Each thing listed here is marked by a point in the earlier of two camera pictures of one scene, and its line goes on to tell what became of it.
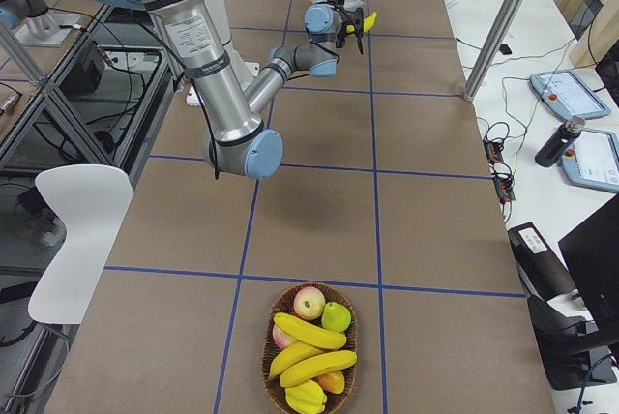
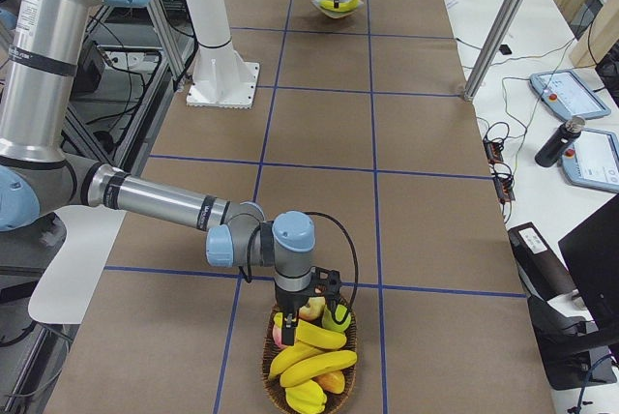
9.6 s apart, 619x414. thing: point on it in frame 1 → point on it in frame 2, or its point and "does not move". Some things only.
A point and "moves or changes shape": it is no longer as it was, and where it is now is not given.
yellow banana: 368,21 moves or changes shape
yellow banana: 309,333 does not move
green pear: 335,316 does not move
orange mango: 332,381 does not move
